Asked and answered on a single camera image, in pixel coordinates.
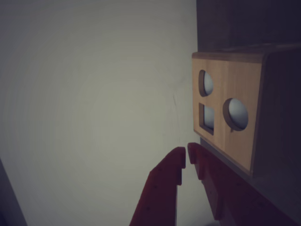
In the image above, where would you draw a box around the wooden shape sorter box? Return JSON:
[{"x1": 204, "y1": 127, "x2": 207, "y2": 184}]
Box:
[{"x1": 191, "y1": 43, "x2": 301, "y2": 179}]

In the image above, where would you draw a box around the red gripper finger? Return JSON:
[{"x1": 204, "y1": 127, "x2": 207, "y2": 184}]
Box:
[
  {"x1": 187, "y1": 142, "x2": 301, "y2": 226},
  {"x1": 128, "y1": 146, "x2": 186, "y2": 226}
]

